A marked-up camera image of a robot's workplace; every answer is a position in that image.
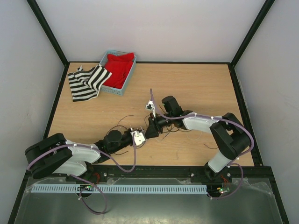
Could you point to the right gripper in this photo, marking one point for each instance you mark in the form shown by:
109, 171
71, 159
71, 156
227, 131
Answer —
152, 131

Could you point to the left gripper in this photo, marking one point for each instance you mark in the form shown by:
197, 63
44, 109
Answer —
131, 135

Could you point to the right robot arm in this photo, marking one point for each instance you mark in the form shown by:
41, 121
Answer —
231, 138

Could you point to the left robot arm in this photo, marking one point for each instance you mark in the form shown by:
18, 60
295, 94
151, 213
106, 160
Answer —
57, 155

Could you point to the light blue plastic basket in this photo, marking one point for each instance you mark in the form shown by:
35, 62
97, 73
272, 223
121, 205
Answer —
112, 90

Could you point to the red cloth in basket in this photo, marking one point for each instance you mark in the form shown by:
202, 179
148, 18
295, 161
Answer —
120, 67

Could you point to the black white striped cloth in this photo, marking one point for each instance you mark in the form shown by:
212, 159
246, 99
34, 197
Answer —
86, 84

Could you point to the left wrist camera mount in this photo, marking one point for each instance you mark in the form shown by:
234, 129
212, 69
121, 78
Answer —
138, 139

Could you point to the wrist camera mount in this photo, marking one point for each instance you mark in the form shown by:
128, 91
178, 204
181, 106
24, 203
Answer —
150, 106
138, 139

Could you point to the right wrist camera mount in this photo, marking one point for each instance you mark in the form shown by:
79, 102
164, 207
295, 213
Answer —
150, 106

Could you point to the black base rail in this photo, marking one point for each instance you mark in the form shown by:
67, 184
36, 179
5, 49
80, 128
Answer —
197, 174

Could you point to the light blue cable duct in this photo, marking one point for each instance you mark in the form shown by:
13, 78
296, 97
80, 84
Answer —
119, 189

